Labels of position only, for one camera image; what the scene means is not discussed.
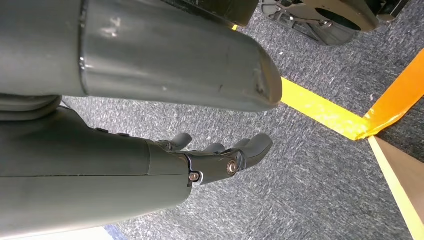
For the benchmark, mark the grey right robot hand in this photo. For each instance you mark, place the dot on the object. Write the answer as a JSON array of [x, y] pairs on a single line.
[[82, 172]]

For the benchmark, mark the white panel with blue edge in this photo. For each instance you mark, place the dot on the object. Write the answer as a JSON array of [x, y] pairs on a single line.
[[59, 235]]

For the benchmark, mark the grey robot leg shell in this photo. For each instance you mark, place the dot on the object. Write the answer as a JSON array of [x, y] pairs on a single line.
[[149, 56]]

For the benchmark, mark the yellow floor tape strip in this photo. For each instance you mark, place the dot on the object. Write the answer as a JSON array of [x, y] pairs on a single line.
[[324, 109], [234, 28]]

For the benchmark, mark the grey robot foot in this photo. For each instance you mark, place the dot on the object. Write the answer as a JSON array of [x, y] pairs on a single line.
[[331, 20]]

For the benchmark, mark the orange floor tape strip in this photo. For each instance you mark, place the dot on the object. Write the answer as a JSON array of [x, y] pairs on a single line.
[[397, 96]]

